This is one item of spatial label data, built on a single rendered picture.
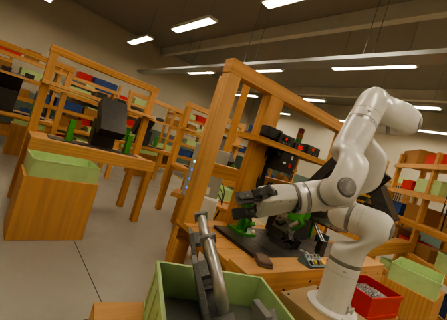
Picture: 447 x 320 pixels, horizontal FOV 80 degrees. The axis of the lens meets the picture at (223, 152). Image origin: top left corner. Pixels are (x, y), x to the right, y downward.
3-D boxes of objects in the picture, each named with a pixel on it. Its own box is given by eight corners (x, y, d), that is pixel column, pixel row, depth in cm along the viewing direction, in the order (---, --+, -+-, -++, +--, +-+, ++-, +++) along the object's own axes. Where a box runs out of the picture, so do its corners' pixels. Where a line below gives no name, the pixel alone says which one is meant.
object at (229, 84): (317, 233, 254) (348, 136, 252) (183, 222, 164) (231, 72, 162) (309, 229, 261) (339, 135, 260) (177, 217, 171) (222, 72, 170)
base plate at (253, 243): (354, 258, 205) (355, 255, 205) (256, 261, 139) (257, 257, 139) (309, 234, 238) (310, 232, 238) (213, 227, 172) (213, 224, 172)
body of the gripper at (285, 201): (287, 195, 78) (249, 199, 76) (297, 176, 70) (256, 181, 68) (295, 219, 74) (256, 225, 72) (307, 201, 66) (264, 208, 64)
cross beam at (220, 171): (313, 198, 255) (316, 189, 255) (203, 174, 176) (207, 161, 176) (308, 197, 259) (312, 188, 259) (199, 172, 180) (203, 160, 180)
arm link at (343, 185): (402, 116, 71) (357, 211, 61) (364, 137, 86) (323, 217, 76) (373, 97, 71) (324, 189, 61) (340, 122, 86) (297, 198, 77)
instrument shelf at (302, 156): (332, 168, 225) (333, 163, 225) (260, 142, 171) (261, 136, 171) (308, 161, 245) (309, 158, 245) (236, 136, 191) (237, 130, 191)
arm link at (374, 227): (334, 253, 113) (350, 199, 112) (382, 277, 100) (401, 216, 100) (324, 257, 104) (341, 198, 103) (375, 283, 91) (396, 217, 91)
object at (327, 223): (350, 233, 174) (351, 229, 174) (337, 233, 165) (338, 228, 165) (301, 211, 205) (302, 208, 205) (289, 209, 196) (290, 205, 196)
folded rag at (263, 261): (253, 257, 137) (255, 251, 137) (267, 261, 138) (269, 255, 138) (257, 266, 127) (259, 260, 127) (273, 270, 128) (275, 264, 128)
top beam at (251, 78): (348, 136, 253) (351, 127, 252) (230, 71, 162) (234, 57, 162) (339, 135, 260) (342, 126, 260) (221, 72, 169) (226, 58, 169)
